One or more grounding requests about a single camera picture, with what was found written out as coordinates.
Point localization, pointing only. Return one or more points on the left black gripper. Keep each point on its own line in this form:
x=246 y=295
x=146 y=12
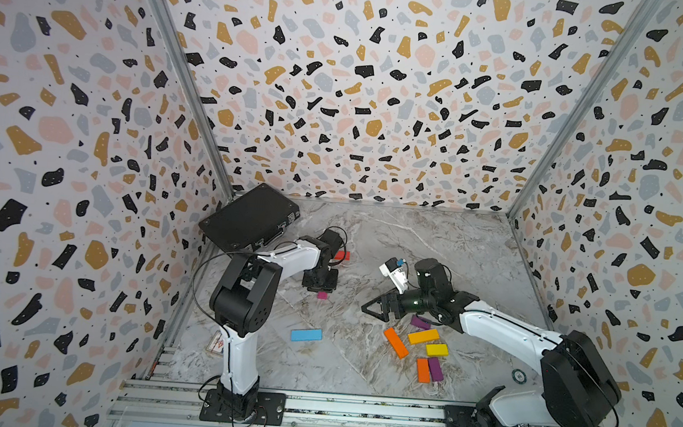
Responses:
x=332 y=285

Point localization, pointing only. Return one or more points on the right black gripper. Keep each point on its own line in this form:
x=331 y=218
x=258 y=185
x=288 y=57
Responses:
x=393 y=297

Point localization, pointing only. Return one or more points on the red block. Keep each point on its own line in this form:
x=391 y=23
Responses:
x=342 y=255

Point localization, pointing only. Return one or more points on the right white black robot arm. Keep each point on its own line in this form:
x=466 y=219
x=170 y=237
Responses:
x=576 y=389

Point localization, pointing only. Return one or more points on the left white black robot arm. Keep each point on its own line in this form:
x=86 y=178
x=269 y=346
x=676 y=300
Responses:
x=243 y=301

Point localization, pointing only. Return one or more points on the purple block top right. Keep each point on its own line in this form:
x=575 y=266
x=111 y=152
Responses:
x=420 y=323

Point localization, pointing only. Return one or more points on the purple block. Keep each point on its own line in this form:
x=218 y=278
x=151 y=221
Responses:
x=435 y=369
x=420 y=323

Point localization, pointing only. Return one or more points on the orange long block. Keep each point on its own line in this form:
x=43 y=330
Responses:
x=396 y=343

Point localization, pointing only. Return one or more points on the amber long block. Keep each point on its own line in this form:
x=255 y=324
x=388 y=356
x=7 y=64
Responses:
x=423 y=337

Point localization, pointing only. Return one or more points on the light blue long block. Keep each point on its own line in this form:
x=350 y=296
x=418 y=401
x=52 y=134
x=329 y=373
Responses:
x=306 y=335

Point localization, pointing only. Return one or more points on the yellow short block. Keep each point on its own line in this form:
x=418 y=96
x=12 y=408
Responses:
x=437 y=350

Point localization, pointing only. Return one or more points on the orange short block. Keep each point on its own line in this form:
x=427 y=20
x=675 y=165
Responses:
x=423 y=372

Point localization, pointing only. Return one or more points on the purple block bottom right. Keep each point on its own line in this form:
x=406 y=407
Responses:
x=435 y=369

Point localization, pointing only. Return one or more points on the black flat case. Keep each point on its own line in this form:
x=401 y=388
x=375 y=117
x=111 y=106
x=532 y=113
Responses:
x=251 y=221

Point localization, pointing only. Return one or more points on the small printed card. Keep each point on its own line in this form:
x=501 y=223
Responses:
x=216 y=344

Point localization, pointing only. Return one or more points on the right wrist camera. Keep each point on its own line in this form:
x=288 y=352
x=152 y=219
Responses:
x=396 y=270

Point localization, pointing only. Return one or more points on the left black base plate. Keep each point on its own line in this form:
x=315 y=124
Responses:
x=262 y=408

